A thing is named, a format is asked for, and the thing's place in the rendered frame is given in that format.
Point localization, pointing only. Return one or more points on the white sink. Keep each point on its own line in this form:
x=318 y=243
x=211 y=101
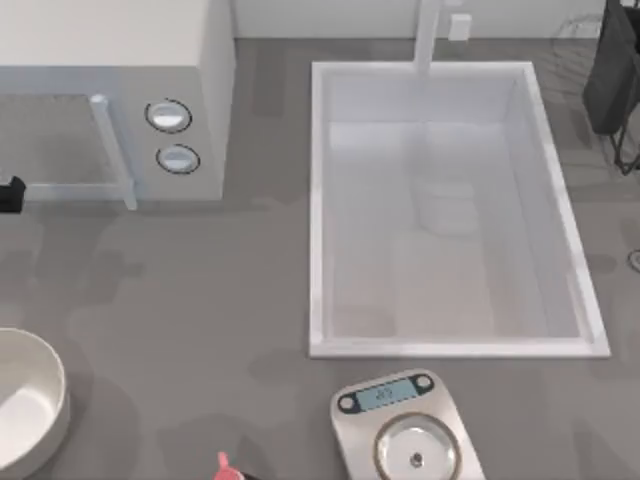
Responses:
x=440 y=225

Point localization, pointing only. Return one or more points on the small microwave knob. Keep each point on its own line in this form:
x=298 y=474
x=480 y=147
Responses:
x=177 y=158

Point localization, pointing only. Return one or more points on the large microwave knob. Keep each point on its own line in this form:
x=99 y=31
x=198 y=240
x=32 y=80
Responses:
x=168 y=115

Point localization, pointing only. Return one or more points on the silver kitchen scale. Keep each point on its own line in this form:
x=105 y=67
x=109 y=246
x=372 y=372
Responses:
x=405 y=425

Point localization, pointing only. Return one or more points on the tall white tap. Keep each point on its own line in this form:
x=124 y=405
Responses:
x=425 y=40

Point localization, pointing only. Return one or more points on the pink bottle nozzle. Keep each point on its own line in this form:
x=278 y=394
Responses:
x=226 y=465

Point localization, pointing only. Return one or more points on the pale microwave oven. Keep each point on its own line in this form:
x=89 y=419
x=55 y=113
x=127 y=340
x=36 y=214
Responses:
x=100 y=85

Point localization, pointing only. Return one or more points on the cream bowl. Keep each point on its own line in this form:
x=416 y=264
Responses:
x=25 y=400

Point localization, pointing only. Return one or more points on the white wall socket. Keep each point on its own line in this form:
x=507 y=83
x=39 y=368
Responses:
x=459 y=26

